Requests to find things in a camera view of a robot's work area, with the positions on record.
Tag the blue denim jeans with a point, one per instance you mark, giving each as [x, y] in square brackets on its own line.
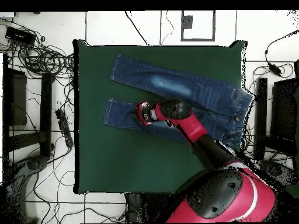
[175, 84]

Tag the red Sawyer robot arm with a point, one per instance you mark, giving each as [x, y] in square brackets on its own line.
[210, 175]

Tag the dark green table cloth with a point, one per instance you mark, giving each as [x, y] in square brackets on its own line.
[116, 168]

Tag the black power strip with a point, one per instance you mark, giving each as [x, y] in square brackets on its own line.
[63, 126]

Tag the small grey floor box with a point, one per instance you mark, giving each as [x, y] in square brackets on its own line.
[187, 22]

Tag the grey wheeled base leg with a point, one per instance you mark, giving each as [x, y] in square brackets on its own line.
[35, 163]
[278, 171]

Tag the black power adapter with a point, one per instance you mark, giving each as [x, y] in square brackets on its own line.
[275, 68]

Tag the black electronics box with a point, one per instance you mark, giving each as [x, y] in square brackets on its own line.
[19, 35]

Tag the grey square floor frame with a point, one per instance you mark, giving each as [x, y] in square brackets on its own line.
[198, 40]

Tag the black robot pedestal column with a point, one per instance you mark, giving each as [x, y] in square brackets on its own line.
[135, 207]

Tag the black metal frame stand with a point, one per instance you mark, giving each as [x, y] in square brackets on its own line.
[46, 112]
[261, 116]

